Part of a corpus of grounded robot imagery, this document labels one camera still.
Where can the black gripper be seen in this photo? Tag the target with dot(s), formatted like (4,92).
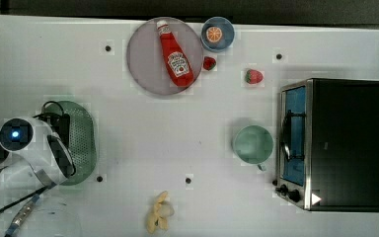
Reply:
(59,124)

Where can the green oval strainer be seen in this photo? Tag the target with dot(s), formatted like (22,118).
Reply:
(82,145)

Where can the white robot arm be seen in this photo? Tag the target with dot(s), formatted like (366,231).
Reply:
(45,163)

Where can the grey round plate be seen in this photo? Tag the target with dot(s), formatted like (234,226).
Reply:
(145,59)

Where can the red ketchup bottle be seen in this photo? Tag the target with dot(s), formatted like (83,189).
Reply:
(176,61)

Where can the peeled banana toy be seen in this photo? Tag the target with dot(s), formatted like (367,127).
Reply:
(159,213)

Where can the orange slice toy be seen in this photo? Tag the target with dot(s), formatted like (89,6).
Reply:
(214,34)

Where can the blue bowl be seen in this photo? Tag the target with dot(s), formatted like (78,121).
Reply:
(227,30)

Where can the green mug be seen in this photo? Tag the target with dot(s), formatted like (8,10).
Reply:
(253,144)

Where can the large red strawberry toy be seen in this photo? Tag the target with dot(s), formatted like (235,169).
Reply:
(253,76)

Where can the black toaster oven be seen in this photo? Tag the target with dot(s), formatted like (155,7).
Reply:
(328,145)

